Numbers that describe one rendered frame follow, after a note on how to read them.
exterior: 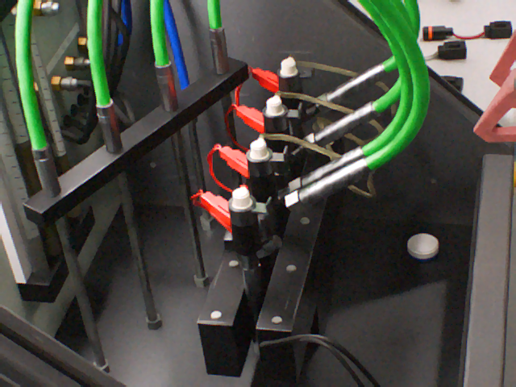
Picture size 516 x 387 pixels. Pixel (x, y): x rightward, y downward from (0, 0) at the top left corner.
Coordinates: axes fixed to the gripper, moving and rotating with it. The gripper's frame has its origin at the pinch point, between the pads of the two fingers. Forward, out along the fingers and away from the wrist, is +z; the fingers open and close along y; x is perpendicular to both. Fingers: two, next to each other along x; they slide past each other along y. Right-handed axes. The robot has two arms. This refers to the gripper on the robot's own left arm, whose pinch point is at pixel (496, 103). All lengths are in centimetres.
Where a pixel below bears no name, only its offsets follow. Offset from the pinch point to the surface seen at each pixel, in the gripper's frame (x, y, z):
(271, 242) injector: 2.6, -2.4, 36.4
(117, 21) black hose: -20, -25, 51
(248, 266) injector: 2.8, -0.8, 40.2
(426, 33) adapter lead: 18, -52, 50
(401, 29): -4.1, -10.7, 10.5
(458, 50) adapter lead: 21, -49, 45
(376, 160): 3.3, -6.7, 21.5
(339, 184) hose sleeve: 2.5, -5.2, 25.6
